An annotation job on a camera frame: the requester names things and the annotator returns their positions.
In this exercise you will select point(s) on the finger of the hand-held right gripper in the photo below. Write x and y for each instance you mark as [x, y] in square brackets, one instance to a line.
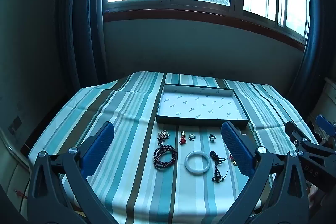
[326, 124]
[302, 140]

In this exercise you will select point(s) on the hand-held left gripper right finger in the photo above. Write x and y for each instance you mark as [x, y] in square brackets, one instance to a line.
[236, 150]

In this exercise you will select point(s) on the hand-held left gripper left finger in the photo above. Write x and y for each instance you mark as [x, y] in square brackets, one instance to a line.
[98, 146]

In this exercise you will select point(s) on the small red gold charm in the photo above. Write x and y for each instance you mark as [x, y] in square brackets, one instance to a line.
[232, 160]

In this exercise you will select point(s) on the white jade bangle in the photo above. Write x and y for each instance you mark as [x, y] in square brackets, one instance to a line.
[187, 164]

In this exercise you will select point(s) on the gold charm with red tassel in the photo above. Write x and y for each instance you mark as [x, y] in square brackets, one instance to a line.
[183, 138]

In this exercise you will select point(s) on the shallow dark green box tray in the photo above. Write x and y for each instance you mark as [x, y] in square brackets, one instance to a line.
[199, 106]

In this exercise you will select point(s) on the gold filigree brooch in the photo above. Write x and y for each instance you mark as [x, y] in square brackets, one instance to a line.
[163, 135]

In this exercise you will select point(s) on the flower pearl brooch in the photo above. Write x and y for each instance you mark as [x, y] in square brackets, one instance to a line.
[192, 137]

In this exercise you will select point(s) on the striped teal tablecloth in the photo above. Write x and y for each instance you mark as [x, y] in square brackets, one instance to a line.
[131, 187]

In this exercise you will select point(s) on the dark blue curtain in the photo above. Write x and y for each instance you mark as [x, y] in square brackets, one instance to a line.
[84, 16]
[317, 43]

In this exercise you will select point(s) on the beige chair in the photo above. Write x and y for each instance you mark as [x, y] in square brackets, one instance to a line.
[13, 179]

